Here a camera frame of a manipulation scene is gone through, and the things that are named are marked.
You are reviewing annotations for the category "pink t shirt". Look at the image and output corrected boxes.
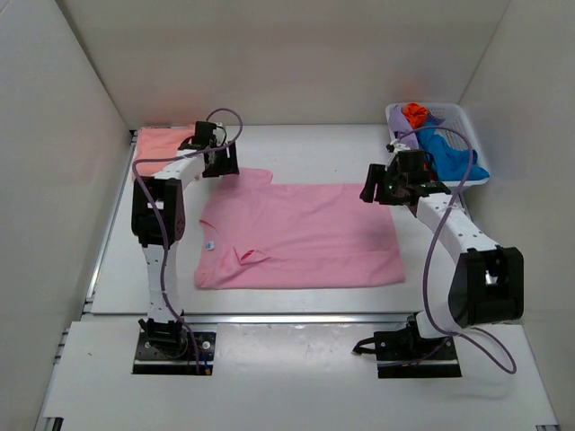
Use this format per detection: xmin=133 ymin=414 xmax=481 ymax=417
xmin=194 ymin=168 xmax=406 ymax=289

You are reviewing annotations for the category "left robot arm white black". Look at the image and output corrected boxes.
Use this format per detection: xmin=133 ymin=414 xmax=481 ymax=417
xmin=131 ymin=121 xmax=239 ymax=357

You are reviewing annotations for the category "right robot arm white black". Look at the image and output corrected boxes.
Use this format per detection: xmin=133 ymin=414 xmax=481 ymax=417
xmin=360 ymin=150 xmax=525 ymax=360

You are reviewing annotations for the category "blue t shirt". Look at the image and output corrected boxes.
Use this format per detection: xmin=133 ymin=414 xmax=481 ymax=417
xmin=416 ymin=129 xmax=469 ymax=182

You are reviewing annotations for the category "lavender t shirt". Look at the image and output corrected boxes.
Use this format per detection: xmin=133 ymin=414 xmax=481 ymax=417
xmin=388 ymin=104 xmax=443 ymax=149

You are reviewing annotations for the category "white plastic laundry basket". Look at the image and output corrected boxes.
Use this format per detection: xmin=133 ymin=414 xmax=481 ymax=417
xmin=385 ymin=102 xmax=491 ymax=189

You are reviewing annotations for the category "orange t shirt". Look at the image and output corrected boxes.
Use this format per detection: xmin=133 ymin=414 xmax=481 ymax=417
xmin=402 ymin=102 xmax=429 ymax=129

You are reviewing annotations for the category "folded salmon t shirt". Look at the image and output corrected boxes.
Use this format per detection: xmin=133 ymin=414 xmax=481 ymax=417
xmin=135 ymin=124 xmax=195 ymax=161

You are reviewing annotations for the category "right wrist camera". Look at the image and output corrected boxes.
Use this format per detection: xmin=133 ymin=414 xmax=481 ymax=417
xmin=385 ymin=139 xmax=411 ymax=154

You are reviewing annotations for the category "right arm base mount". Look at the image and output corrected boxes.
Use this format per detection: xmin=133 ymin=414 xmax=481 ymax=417
xmin=352 ymin=317 xmax=462 ymax=380

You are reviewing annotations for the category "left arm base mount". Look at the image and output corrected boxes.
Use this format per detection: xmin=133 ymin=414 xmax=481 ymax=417
xmin=132 ymin=319 xmax=217 ymax=376

